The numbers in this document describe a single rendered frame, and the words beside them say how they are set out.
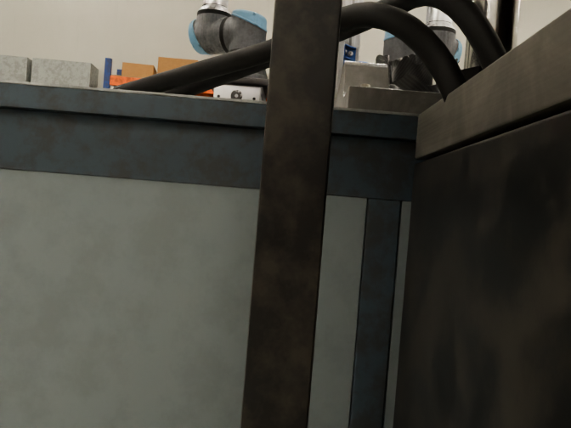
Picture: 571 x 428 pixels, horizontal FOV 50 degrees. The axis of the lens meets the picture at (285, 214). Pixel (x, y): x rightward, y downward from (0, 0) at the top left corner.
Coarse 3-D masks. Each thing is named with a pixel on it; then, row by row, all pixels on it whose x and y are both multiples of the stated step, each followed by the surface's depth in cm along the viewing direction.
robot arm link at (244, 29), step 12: (240, 12) 194; (252, 12) 194; (228, 24) 196; (240, 24) 193; (252, 24) 193; (264, 24) 196; (228, 36) 196; (240, 36) 193; (252, 36) 193; (264, 36) 197; (228, 48) 199
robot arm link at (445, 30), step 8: (432, 8) 200; (432, 16) 200; (440, 16) 199; (448, 16) 200; (432, 24) 199; (440, 24) 198; (448, 24) 199; (440, 32) 198; (448, 32) 198; (448, 40) 198; (456, 40) 202; (448, 48) 198; (456, 48) 200; (456, 56) 200
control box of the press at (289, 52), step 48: (288, 0) 55; (336, 0) 55; (288, 48) 55; (336, 48) 55; (288, 96) 55; (288, 144) 55; (288, 192) 55; (288, 240) 55; (288, 288) 55; (288, 336) 55; (288, 384) 55
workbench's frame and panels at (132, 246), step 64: (0, 128) 91; (64, 128) 91; (128, 128) 92; (192, 128) 92; (256, 128) 92; (384, 128) 90; (0, 192) 92; (64, 192) 92; (128, 192) 92; (192, 192) 92; (256, 192) 92; (384, 192) 92; (0, 256) 92; (64, 256) 92; (128, 256) 92; (192, 256) 92; (384, 256) 92; (0, 320) 92; (64, 320) 92; (128, 320) 92; (192, 320) 92; (320, 320) 92; (384, 320) 92; (0, 384) 92; (64, 384) 92; (128, 384) 92; (192, 384) 92; (320, 384) 92; (384, 384) 92
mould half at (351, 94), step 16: (352, 64) 115; (368, 64) 115; (352, 80) 115; (368, 80) 115; (384, 80) 115; (352, 96) 103; (368, 96) 103; (384, 96) 103; (400, 96) 103; (416, 96) 103; (432, 96) 103; (416, 112) 103
